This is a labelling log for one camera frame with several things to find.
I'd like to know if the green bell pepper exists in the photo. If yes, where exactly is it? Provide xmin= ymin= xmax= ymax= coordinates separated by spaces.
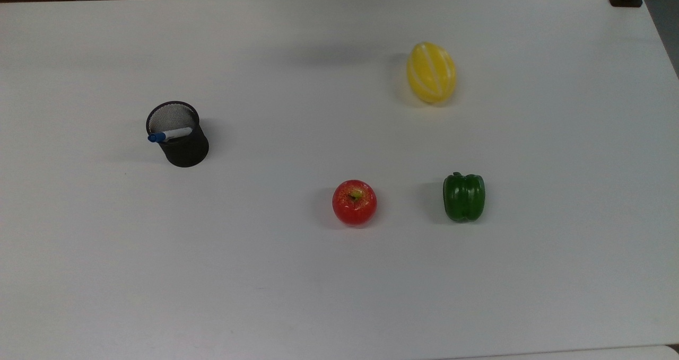
xmin=443 ymin=172 xmax=486 ymax=223

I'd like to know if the white marker pen blue cap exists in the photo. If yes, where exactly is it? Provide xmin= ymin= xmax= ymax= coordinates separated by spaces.
xmin=147 ymin=127 xmax=194 ymax=143

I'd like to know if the black mesh pen holder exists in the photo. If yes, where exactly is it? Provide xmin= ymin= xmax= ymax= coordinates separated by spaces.
xmin=146 ymin=101 xmax=210 ymax=168

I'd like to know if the red apple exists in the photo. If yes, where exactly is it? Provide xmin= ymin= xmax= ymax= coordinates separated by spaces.
xmin=332 ymin=179 xmax=378 ymax=226

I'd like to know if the yellow striped melon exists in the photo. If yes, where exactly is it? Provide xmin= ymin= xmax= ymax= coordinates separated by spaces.
xmin=406 ymin=41 xmax=457 ymax=104

